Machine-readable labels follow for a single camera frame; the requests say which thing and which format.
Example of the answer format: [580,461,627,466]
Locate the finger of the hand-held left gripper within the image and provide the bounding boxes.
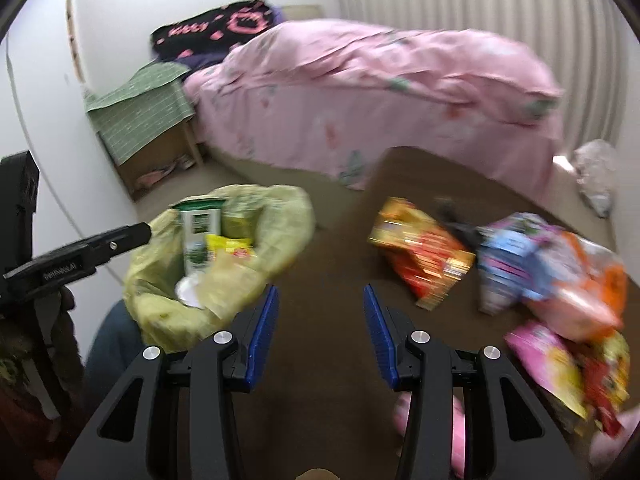
[95,221,154,273]

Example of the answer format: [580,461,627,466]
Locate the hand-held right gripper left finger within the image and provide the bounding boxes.
[57,284,281,480]

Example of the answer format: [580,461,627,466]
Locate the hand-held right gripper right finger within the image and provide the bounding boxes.
[362,284,588,480]

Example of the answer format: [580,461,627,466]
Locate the yellow-green plastic bag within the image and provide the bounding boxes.
[121,184,317,357]

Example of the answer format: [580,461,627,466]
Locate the purple snack packet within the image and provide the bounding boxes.
[474,211,553,317]

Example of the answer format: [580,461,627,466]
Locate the person's left forearm red sleeve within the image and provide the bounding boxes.
[0,337,68,466]

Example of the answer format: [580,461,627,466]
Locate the person's left hand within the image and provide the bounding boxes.
[47,285,87,423]

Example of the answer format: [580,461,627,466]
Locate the pink slippers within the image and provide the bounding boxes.
[134,156,197,187]

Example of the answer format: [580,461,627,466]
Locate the green and white packet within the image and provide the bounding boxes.
[171,196,227,277]

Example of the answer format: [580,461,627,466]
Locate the wooden nightstand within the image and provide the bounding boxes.
[114,120,206,202]

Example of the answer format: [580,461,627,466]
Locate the orange and red snack packet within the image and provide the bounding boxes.
[367,196,477,312]

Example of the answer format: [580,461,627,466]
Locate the yellow packet with red label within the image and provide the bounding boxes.
[206,233,262,262]

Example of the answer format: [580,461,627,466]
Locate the person's leg in blue jeans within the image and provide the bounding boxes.
[84,304,147,413]

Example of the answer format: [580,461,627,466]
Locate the pink caterpillar toy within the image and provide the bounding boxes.
[392,391,469,477]

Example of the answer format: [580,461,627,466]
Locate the green checked cloth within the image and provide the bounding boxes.
[83,60,197,167]

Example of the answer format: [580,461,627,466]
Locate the black wrapper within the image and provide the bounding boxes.
[434,199,483,252]

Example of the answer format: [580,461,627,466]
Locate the pink snack packet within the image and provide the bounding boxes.
[504,321,589,419]

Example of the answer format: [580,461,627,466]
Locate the orange and white snack packet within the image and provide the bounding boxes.
[520,229,629,342]

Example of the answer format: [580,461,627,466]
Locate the black hello kitty pillow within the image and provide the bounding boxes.
[150,0,287,67]

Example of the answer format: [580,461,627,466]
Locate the pink floral duvet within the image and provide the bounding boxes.
[181,18,567,192]

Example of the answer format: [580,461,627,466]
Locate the clear plastic bag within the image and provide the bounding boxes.
[570,139,619,219]

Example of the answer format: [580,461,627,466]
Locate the beige headboard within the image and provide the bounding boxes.
[284,5,324,24]

